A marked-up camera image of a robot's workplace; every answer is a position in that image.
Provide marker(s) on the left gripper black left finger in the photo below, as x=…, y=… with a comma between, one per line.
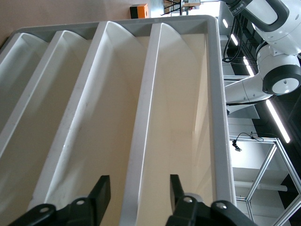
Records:
x=98, y=195

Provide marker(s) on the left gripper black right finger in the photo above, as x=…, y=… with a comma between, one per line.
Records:
x=176, y=188

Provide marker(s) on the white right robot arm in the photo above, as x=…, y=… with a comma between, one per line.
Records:
x=277, y=77

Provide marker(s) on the white drawer cabinet shell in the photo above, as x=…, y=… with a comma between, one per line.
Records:
x=218, y=94

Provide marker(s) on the small black hanging device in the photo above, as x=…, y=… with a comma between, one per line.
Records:
x=236, y=145

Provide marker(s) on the white pipe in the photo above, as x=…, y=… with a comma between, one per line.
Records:
x=270, y=188

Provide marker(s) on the white ceiling light bar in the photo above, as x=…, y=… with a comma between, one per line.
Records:
x=277, y=121
x=248, y=66
x=234, y=39

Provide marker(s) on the aluminium profile frame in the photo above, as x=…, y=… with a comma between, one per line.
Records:
x=268, y=140

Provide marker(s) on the orange button enclosure box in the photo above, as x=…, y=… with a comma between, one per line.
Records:
x=141, y=11

